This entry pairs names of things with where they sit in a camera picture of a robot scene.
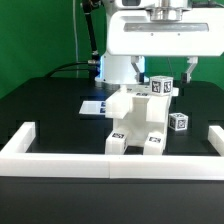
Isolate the white cable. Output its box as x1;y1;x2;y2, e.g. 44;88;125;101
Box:
72;0;80;79

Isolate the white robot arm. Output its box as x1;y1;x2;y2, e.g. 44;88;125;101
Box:
101;0;224;83

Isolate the white marker sheet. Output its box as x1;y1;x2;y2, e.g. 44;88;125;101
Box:
79;101;106;115

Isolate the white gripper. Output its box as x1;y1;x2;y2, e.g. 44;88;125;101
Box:
107;8;224;83

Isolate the black cable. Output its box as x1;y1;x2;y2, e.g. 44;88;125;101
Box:
44;61;101;79

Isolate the white U-shaped fence frame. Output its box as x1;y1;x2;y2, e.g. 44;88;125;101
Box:
0;122;224;180

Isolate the white tagged cube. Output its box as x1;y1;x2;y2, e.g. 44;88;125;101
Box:
150;76;173;96
168;113;188;131

